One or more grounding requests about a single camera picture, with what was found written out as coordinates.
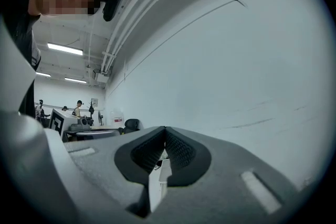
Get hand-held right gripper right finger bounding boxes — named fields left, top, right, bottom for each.
left=146, top=126, right=313, bottom=224

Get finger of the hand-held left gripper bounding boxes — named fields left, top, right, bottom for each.
left=64, top=129, right=121, bottom=141

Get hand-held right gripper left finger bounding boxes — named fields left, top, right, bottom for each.
left=62, top=125, right=166, bottom=224

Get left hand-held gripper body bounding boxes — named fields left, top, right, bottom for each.
left=48, top=109, right=91, bottom=140

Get white ceiling junction box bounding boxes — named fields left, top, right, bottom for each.
left=93, top=70, right=109, bottom=84

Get black coat rack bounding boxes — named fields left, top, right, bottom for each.
left=87, top=101, right=96, bottom=121

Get black mesh office chair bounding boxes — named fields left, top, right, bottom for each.
left=118, top=118, right=144, bottom=136

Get white ceiling conduit pipes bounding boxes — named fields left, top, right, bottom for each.
left=101, top=0, right=237, bottom=74

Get clear water jug red handle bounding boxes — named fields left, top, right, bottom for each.
left=109, top=109, right=125, bottom=130

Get black head camera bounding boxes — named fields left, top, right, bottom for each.
left=102, top=0, right=128, bottom=23

